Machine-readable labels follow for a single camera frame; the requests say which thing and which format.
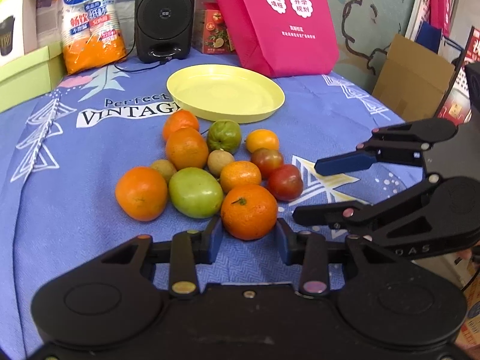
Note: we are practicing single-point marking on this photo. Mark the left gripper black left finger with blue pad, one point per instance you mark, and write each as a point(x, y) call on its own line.
point(189, 249)

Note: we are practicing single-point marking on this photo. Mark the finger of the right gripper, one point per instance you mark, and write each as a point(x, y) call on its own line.
point(401, 144)
point(337, 215)

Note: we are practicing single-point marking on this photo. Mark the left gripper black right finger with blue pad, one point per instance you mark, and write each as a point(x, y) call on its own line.
point(309, 251)

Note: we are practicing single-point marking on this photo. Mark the large green tomato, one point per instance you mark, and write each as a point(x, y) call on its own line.
point(195, 193)

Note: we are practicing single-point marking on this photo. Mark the large orange with stem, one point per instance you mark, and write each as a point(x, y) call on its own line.
point(249, 212)

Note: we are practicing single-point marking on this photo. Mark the red tomato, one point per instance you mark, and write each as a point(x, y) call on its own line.
point(286, 183)
point(267, 161)

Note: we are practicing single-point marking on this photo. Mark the small brown kiwi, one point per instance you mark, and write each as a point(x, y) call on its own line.
point(165, 168)
point(217, 160)

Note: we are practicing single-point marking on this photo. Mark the small mandarin orange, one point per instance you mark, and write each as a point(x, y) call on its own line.
point(239, 173)

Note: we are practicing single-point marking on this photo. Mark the green guava fruit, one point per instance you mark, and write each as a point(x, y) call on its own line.
point(224, 135)

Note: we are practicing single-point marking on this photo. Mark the small yellow orange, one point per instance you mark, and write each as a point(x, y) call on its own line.
point(262, 139)

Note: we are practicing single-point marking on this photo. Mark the brown cardboard box on floor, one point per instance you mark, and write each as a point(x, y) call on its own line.
point(413, 80)

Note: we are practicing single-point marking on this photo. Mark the blue printed tablecloth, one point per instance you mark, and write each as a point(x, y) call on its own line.
point(62, 154)

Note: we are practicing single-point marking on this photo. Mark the yellow plastic plate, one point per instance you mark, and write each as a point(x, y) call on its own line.
point(216, 91)

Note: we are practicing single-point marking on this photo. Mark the pink tote bag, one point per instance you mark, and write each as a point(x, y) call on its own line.
point(282, 38)

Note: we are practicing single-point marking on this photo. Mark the red tomato cracker box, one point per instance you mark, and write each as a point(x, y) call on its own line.
point(210, 33)

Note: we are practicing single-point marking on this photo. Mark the orange paper cup package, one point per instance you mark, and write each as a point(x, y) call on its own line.
point(91, 34)

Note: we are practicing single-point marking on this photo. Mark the light green shoe box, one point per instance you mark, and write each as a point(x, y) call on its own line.
point(31, 75)

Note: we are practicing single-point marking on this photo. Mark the black speaker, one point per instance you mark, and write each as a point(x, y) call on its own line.
point(163, 29)

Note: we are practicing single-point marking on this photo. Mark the white coffee cup box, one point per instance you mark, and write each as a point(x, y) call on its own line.
point(18, 30)

